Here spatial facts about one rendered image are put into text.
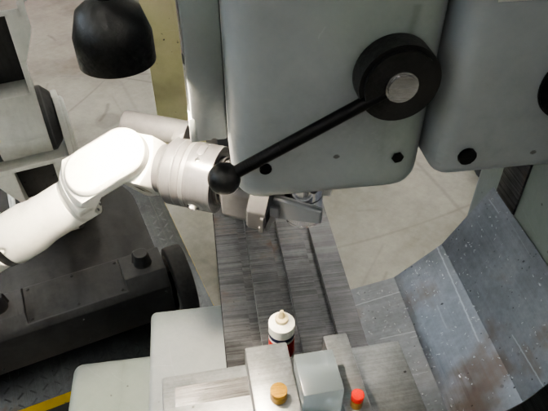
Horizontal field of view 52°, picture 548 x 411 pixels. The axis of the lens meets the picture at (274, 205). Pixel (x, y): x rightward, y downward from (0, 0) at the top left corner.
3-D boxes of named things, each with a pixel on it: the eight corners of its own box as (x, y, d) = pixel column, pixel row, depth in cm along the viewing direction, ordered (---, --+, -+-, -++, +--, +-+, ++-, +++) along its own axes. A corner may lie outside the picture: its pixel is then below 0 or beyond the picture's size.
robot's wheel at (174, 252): (165, 281, 168) (156, 234, 155) (181, 276, 170) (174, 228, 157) (186, 332, 155) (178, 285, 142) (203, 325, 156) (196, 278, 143)
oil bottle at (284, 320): (270, 366, 88) (270, 323, 81) (267, 344, 91) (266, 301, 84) (295, 363, 89) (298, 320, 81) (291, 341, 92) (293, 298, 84)
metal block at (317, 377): (302, 420, 73) (303, 395, 69) (292, 379, 77) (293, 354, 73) (341, 413, 73) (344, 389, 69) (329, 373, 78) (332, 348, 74)
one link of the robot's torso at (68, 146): (15, 211, 157) (-44, 91, 117) (87, 192, 163) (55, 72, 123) (26, 258, 150) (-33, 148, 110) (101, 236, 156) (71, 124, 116)
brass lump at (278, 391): (271, 406, 71) (271, 399, 70) (268, 391, 73) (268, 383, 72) (289, 403, 72) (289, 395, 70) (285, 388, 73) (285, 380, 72)
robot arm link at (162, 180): (171, 200, 68) (88, 182, 70) (198, 214, 78) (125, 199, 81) (195, 112, 70) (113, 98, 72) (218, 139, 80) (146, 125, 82)
